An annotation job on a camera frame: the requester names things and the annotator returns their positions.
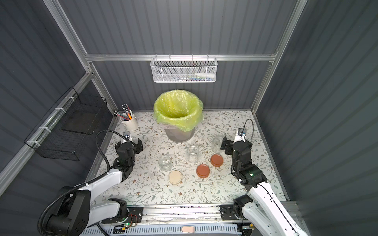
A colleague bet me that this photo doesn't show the oatmeal jar with terracotta lid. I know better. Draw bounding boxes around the oatmeal jar with terracotta lid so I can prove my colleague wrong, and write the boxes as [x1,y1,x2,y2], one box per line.
[212,135,224,154]

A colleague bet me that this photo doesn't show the oatmeal jar with beige lid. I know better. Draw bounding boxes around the oatmeal jar with beige lid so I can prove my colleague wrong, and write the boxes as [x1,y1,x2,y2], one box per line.
[158,155,172,171]

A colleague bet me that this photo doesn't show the beige jar lid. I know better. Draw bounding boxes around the beige jar lid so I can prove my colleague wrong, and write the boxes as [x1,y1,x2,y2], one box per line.
[168,171,182,185]

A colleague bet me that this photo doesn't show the grey bin with green bag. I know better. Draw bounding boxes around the grey bin with green bag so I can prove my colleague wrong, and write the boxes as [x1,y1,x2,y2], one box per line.
[153,89,204,143]

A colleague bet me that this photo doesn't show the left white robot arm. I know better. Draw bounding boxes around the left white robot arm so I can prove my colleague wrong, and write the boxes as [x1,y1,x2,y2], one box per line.
[37,140,143,236]

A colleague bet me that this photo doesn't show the white pen cup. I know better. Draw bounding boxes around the white pen cup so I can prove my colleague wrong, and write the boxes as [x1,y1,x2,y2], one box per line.
[121,115,138,131]

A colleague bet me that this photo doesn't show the pens in cup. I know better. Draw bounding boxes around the pens in cup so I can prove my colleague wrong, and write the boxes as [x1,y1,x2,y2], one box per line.
[113,104,133,121]

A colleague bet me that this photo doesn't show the white tube in basket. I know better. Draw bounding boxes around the white tube in basket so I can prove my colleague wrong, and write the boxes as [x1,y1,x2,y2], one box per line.
[195,72,216,80]

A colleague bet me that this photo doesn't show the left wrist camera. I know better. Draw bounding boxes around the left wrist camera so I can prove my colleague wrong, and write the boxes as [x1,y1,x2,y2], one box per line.
[123,131,132,142]

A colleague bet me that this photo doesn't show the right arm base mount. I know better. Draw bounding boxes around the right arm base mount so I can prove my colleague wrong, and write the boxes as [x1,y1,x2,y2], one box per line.
[218,204,240,221]

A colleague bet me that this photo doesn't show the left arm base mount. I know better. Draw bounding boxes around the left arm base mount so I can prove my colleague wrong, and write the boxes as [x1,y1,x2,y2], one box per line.
[102,207,144,224]

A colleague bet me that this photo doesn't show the black wire side basket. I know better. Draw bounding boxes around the black wire side basket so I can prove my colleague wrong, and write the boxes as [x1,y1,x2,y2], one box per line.
[25,89,108,161]

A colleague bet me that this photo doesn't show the black corrugated cable conduit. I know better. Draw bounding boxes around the black corrugated cable conduit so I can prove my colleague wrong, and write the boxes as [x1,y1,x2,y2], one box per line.
[37,129,129,236]

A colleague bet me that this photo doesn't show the white wire wall basket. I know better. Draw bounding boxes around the white wire wall basket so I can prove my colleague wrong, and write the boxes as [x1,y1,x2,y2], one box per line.
[150,58,218,83]

